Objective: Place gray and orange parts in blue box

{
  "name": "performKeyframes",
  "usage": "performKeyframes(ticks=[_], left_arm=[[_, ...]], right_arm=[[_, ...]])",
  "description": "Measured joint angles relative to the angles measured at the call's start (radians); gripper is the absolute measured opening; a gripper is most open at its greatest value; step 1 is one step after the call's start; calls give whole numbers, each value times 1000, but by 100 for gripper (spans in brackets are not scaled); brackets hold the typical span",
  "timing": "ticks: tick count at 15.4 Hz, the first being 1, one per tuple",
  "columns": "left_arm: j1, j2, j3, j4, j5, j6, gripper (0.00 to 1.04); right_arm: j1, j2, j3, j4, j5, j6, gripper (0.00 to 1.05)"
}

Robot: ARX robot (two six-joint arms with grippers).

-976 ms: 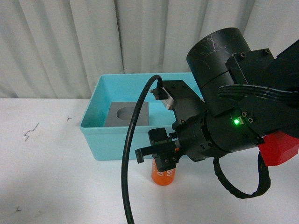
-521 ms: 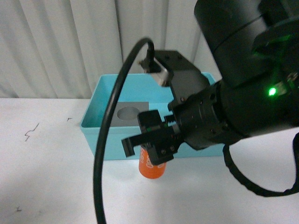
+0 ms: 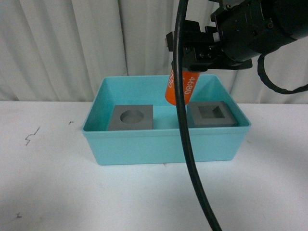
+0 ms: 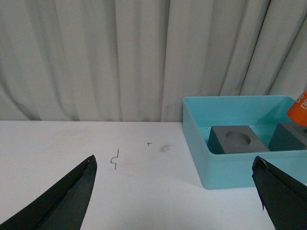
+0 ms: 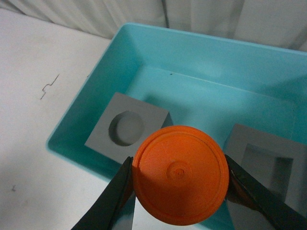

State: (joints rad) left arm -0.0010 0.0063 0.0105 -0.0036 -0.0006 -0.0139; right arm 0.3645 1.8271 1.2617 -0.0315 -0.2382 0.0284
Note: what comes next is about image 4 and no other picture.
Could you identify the orange cylinder part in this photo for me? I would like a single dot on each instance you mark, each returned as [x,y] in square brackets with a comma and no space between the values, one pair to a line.
[298,111]

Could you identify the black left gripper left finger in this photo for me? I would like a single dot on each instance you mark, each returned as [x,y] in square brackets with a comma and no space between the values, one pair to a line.
[63,206]

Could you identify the gray block with square hole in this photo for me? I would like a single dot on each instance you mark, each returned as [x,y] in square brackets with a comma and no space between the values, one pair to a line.
[288,136]

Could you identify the gray block with round hole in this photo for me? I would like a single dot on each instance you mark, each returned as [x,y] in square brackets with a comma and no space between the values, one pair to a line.
[234,139]

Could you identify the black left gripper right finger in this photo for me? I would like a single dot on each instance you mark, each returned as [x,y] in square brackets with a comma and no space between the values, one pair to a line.
[284,197]

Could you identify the white curtain backdrop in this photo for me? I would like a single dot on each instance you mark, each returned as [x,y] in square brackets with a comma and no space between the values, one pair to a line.
[135,60]

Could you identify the light blue plastic box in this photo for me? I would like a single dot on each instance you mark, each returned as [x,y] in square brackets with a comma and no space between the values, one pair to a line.
[234,170]

